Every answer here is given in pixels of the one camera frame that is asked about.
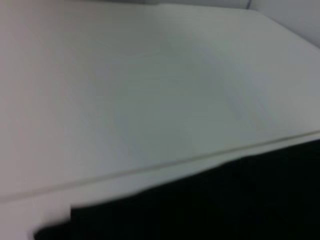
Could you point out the black shirt with FREE print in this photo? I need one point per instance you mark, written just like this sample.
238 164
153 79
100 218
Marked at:
200 205

